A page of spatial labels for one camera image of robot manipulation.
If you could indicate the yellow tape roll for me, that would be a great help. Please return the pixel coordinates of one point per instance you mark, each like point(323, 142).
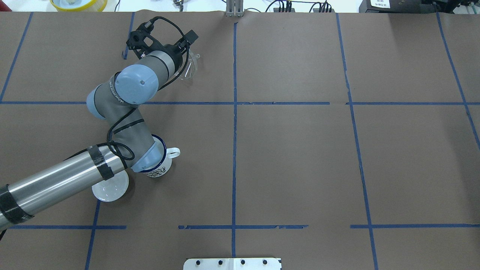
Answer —
point(79, 5)

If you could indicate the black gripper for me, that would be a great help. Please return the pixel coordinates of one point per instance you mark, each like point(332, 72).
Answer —
point(179, 50)

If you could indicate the clear glass funnel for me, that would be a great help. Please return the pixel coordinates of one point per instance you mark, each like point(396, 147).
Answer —
point(192, 66)

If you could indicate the black power box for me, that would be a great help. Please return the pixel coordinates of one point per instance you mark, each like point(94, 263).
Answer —
point(390, 6)

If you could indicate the white enamel cup blue rim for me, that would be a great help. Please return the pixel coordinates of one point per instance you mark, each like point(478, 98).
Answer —
point(166, 160)

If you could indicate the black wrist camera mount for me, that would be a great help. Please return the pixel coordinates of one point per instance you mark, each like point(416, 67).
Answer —
point(141, 42)

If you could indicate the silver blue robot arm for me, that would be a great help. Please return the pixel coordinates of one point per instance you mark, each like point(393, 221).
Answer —
point(129, 142)

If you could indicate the white cup lid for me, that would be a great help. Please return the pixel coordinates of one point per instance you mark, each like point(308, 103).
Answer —
point(111, 189)

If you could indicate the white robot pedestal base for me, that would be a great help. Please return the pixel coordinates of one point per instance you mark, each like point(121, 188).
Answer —
point(233, 264)

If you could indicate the aluminium frame post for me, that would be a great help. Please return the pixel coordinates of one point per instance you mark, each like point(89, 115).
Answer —
point(234, 8)

